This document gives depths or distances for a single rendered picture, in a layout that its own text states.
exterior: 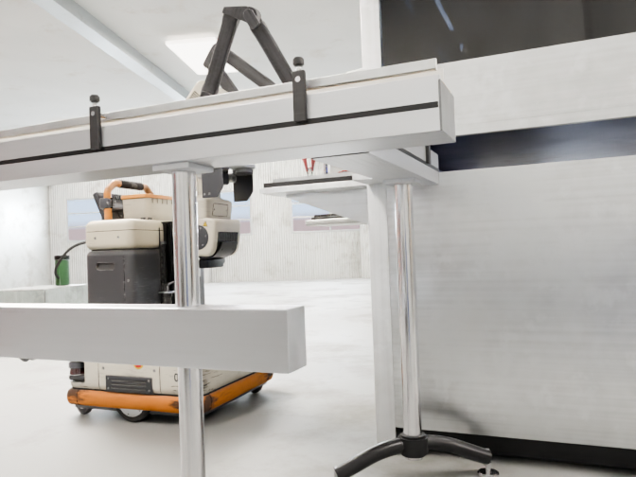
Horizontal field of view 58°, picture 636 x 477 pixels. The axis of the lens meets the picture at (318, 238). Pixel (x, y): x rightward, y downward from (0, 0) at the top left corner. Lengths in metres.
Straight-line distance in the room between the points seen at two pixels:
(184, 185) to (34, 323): 0.50
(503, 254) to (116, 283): 1.52
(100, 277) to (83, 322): 1.17
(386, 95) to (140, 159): 0.52
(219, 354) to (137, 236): 1.36
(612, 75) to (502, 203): 0.45
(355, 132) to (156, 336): 0.58
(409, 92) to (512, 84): 0.85
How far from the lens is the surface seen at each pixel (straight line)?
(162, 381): 2.33
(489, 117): 1.79
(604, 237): 1.74
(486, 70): 1.82
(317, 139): 1.02
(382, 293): 1.83
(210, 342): 1.15
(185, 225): 1.19
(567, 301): 1.75
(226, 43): 2.28
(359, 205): 1.95
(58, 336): 1.42
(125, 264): 2.43
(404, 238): 1.57
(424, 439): 1.66
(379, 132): 0.98
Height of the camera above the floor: 0.66
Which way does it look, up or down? 1 degrees up
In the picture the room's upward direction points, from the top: 2 degrees counter-clockwise
